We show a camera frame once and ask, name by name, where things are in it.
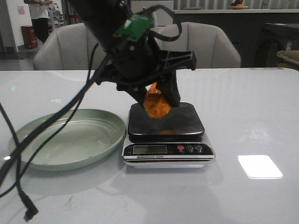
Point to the green circuit board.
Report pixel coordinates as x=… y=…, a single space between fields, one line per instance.
x=134 y=27

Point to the dark side table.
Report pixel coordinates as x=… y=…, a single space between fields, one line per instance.
x=275 y=37

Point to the orange corn cob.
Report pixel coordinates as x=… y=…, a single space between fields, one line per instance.
x=155 y=103

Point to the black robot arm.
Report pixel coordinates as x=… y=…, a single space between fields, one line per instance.
x=105 y=16

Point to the person in white shirt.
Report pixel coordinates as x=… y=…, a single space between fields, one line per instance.
x=39 y=17

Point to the dark counter with white top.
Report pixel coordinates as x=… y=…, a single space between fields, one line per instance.
x=241 y=26

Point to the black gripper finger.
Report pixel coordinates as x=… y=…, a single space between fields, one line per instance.
x=169 y=88
x=137 y=93

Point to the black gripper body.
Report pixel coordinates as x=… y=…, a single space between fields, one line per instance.
x=134 y=64

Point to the right grey upholstered chair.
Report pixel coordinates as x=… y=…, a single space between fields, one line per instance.
x=211 y=46

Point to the red trash bin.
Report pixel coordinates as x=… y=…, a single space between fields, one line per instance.
x=29 y=38

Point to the grey upholstered chair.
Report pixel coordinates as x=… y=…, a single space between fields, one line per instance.
x=67 y=48
x=211 y=46

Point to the fruit bowl on counter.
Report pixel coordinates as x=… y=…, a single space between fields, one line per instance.
x=238 y=5

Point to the light green plate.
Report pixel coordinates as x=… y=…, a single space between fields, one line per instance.
x=75 y=140

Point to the left grey upholstered chair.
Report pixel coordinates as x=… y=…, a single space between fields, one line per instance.
x=67 y=48

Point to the black silver kitchen scale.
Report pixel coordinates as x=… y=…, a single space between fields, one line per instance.
x=177 y=140

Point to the tan cushion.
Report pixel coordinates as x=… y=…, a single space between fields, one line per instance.
x=288 y=59

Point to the pink wall notice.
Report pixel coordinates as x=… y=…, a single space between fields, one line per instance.
x=21 y=10

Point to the white drawer cabinet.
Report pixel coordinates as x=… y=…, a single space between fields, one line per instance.
x=161 y=17

